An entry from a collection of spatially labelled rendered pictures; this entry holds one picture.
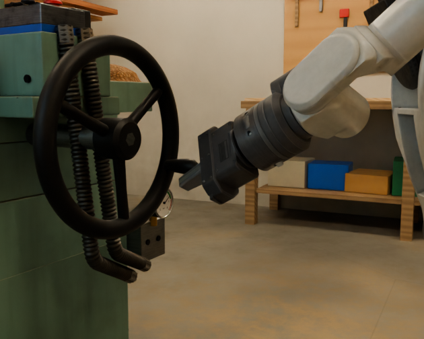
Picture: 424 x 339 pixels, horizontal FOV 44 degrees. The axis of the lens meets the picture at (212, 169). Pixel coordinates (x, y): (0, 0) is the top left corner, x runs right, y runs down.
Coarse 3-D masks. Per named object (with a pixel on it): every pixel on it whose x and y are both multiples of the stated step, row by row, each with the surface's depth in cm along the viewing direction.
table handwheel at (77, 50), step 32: (64, 64) 65; (64, 96) 65; (160, 96) 83; (32, 128) 83; (64, 128) 79; (96, 128) 71; (128, 128) 74; (160, 160) 86; (64, 192) 66; (160, 192) 83; (96, 224) 71; (128, 224) 77
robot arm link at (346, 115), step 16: (272, 96) 70; (352, 96) 67; (272, 112) 68; (288, 112) 68; (320, 112) 64; (336, 112) 65; (352, 112) 67; (368, 112) 70; (272, 128) 68; (288, 128) 68; (304, 128) 67; (320, 128) 68; (336, 128) 69; (352, 128) 69; (272, 144) 69; (288, 144) 68; (304, 144) 69
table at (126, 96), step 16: (0, 96) 76; (16, 96) 74; (32, 96) 73; (112, 96) 100; (128, 96) 103; (144, 96) 108; (0, 112) 76; (16, 112) 74; (32, 112) 73; (112, 112) 86
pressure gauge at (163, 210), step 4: (168, 192) 107; (168, 196) 107; (172, 196) 108; (164, 200) 106; (168, 200) 107; (172, 200) 108; (160, 204) 105; (164, 204) 106; (168, 204) 107; (172, 204) 108; (160, 208) 105; (164, 208) 106; (168, 208) 107; (156, 212) 103; (160, 212) 105; (164, 212) 106; (168, 212) 107; (152, 216) 105; (156, 216) 104; (160, 216) 104; (164, 216) 106; (152, 220) 107; (156, 220) 107; (152, 224) 107; (156, 224) 107
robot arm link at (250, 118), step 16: (256, 112) 70; (224, 128) 76; (240, 128) 71; (256, 128) 69; (208, 144) 77; (224, 144) 75; (240, 144) 70; (256, 144) 69; (208, 160) 75; (224, 160) 73; (240, 160) 73; (256, 160) 71; (272, 160) 71; (208, 176) 74; (224, 176) 73; (240, 176) 73; (256, 176) 74; (208, 192) 74; (224, 192) 73
